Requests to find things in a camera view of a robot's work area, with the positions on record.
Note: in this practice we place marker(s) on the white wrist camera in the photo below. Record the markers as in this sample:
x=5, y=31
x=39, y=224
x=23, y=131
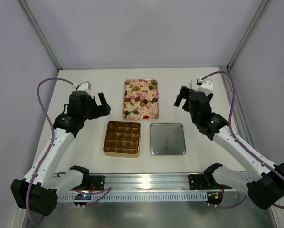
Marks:
x=84, y=86
x=202, y=85

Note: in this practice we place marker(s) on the gold chocolate box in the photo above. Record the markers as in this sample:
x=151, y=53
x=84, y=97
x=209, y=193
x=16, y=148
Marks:
x=122, y=139

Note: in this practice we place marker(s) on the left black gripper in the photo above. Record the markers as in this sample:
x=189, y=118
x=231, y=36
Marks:
x=97, y=109

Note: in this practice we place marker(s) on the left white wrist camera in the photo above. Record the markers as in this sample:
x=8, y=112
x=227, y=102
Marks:
x=84, y=86

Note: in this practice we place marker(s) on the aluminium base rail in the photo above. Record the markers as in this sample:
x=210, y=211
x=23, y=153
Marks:
x=117, y=181

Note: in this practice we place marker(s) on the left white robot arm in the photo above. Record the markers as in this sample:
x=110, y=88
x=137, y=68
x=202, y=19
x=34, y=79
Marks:
x=38, y=191

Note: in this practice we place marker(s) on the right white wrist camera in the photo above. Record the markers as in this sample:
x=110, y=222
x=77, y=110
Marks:
x=202, y=85

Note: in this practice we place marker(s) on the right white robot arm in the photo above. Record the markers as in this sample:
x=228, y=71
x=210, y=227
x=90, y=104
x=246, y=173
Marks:
x=263, y=180

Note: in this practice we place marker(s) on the silver tin lid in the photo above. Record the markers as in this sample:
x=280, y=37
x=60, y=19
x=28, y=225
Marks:
x=167, y=139

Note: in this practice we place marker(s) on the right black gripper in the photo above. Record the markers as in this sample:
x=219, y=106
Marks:
x=184, y=98

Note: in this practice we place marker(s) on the perforated cable duct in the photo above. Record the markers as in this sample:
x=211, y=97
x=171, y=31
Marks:
x=113, y=196

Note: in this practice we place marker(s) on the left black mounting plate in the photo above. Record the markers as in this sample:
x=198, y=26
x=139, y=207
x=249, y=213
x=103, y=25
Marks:
x=97, y=182

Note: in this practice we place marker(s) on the black mounting plate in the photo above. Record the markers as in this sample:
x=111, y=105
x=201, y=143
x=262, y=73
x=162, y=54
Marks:
x=197, y=182
x=97, y=182

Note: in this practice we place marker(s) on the floral tray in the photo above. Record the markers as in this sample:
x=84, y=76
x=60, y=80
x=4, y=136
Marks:
x=140, y=99

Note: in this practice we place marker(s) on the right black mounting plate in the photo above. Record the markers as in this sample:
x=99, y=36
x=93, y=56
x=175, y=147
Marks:
x=197, y=182

